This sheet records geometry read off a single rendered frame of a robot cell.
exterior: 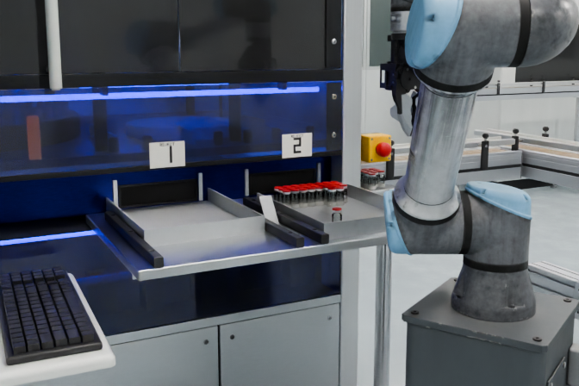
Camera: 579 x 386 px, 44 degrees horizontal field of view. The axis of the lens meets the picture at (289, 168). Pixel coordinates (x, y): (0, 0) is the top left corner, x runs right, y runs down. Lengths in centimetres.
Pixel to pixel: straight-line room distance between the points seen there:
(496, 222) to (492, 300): 14
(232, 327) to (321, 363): 30
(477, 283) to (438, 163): 28
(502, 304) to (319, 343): 78
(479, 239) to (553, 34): 42
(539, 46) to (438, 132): 20
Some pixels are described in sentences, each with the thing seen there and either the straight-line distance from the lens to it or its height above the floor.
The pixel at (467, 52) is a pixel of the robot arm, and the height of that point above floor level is 126.
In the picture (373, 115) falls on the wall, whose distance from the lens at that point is 745.
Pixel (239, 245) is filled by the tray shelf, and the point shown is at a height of 88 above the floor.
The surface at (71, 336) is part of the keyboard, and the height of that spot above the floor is 83.
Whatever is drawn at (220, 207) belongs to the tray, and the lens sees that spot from 174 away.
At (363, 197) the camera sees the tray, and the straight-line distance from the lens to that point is 180.
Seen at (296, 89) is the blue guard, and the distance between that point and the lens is 180.
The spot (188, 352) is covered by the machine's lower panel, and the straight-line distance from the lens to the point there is 184.
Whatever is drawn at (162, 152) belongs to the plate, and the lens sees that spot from 168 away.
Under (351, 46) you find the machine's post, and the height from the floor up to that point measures 127.
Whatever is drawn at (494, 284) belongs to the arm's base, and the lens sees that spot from 132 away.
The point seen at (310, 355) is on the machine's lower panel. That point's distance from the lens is 199.
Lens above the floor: 127
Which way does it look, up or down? 10 degrees down
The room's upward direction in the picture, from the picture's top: straight up
